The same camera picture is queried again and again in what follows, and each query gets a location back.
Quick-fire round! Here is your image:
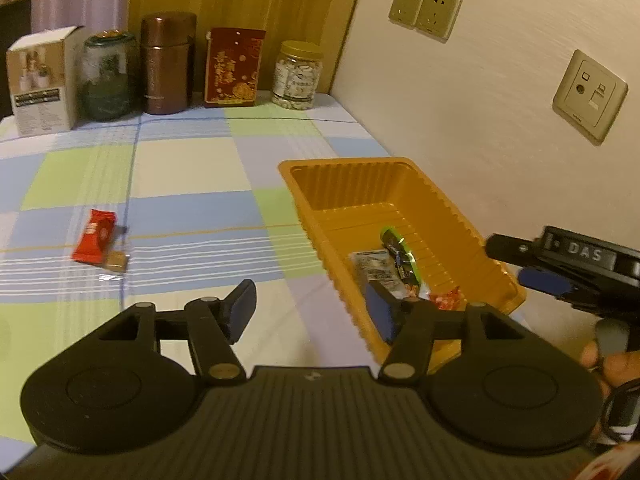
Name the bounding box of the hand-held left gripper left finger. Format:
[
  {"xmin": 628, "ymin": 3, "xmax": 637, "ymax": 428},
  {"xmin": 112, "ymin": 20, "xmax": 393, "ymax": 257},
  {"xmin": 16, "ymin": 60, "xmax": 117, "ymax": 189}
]
[{"xmin": 99, "ymin": 279, "xmax": 258, "ymax": 386}]

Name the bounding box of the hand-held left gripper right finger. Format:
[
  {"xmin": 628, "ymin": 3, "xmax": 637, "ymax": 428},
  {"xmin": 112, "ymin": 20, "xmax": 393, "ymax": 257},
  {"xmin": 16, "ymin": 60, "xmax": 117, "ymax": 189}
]
[{"xmin": 365, "ymin": 280, "xmax": 527, "ymax": 386}]

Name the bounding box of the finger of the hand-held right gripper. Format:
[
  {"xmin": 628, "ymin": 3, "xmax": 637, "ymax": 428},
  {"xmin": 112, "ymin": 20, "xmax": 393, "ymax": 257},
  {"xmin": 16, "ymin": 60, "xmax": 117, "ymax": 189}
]
[
  {"xmin": 516, "ymin": 265, "xmax": 574, "ymax": 297},
  {"xmin": 485, "ymin": 233, "xmax": 544, "ymax": 267}
]

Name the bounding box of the clear snack packet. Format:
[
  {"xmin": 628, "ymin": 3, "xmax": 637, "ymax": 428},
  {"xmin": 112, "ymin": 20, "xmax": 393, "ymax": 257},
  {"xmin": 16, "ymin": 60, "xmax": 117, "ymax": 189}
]
[{"xmin": 348, "ymin": 249, "xmax": 409, "ymax": 301}]

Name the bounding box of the green snack packet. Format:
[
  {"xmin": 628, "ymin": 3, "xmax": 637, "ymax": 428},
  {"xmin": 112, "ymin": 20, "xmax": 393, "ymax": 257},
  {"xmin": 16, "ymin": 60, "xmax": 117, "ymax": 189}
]
[{"xmin": 378, "ymin": 226, "xmax": 421, "ymax": 284}]

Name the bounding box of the small red snack packet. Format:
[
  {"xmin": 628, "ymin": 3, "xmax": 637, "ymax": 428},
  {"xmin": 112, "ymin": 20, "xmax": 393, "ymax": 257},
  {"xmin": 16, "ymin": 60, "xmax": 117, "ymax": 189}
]
[{"xmin": 427, "ymin": 287, "xmax": 461, "ymax": 311}]

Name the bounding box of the orange plastic tray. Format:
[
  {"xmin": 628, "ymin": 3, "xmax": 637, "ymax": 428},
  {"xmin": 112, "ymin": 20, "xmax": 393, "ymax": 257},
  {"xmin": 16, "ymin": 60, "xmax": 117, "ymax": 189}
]
[{"xmin": 277, "ymin": 156, "xmax": 527, "ymax": 364}]

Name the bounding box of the person's right hand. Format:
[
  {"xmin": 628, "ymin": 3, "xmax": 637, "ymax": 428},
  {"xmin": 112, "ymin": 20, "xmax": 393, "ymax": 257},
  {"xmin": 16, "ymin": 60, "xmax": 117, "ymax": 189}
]
[{"xmin": 578, "ymin": 340, "xmax": 640, "ymax": 412}]

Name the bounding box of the brown wrapped candy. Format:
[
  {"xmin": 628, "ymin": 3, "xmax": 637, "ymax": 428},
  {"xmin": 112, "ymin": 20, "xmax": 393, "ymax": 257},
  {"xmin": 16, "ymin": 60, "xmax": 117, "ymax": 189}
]
[{"xmin": 98, "ymin": 247, "xmax": 131, "ymax": 281}]

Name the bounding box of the checked tablecloth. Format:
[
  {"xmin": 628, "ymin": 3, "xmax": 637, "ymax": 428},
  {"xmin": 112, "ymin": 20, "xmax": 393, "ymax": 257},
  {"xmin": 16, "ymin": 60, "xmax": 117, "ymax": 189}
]
[{"xmin": 0, "ymin": 92, "xmax": 531, "ymax": 461}]

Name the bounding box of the red pillow snack packet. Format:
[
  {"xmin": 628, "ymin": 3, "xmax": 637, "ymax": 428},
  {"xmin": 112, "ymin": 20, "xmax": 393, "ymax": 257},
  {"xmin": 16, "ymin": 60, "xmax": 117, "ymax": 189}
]
[{"xmin": 71, "ymin": 208, "xmax": 118, "ymax": 265}]

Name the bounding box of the clear plastic nut jar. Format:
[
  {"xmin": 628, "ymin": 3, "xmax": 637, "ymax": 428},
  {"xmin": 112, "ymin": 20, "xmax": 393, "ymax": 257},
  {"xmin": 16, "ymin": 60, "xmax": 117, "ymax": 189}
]
[{"xmin": 271, "ymin": 40, "xmax": 325, "ymax": 110}]

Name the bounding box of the red printed box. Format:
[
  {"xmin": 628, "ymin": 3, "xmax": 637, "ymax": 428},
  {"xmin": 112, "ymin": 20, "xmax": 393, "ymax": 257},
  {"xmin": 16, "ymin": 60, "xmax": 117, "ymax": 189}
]
[{"xmin": 203, "ymin": 27, "xmax": 267, "ymax": 109}]

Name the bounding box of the brown metal canister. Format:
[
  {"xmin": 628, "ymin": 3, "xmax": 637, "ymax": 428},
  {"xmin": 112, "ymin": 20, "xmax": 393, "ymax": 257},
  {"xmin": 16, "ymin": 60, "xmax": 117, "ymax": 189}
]
[{"xmin": 139, "ymin": 11, "xmax": 197, "ymax": 115}]

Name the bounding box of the green glass jar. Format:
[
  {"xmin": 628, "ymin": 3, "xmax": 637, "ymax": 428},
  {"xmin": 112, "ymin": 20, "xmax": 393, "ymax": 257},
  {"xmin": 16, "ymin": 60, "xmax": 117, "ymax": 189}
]
[{"xmin": 82, "ymin": 30, "xmax": 140, "ymax": 122}]

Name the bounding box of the white cardboard box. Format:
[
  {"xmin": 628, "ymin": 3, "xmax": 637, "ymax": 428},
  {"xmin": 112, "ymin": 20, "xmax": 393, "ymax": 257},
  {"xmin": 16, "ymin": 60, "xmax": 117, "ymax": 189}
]
[{"xmin": 5, "ymin": 25, "xmax": 86, "ymax": 137}]

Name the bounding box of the black chair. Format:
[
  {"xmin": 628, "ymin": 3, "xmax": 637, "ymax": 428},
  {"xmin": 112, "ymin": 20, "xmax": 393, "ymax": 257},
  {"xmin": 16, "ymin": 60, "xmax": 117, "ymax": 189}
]
[{"xmin": 0, "ymin": 0, "xmax": 32, "ymax": 122}]

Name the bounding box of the black cable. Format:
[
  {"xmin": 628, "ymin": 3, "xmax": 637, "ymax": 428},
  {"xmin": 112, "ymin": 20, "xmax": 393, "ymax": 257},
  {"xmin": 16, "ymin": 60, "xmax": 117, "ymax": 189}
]
[{"xmin": 597, "ymin": 380, "xmax": 640, "ymax": 445}]

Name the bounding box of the beige wall data panel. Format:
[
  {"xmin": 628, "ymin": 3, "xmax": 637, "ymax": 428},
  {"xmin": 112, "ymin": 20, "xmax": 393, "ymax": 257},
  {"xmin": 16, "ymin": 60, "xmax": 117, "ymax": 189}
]
[{"xmin": 551, "ymin": 49, "xmax": 629, "ymax": 146}]

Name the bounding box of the beige wall socket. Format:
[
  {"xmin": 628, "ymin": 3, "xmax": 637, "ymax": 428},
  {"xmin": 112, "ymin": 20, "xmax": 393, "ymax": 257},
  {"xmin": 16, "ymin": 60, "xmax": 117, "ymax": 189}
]
[
  {"xmin": 414, "ymin": 0, "xmax": 464, "ymax": 44},
  {"xmin": 388, "ymin": 0, "xmax": 427, "ymax": 27}
]

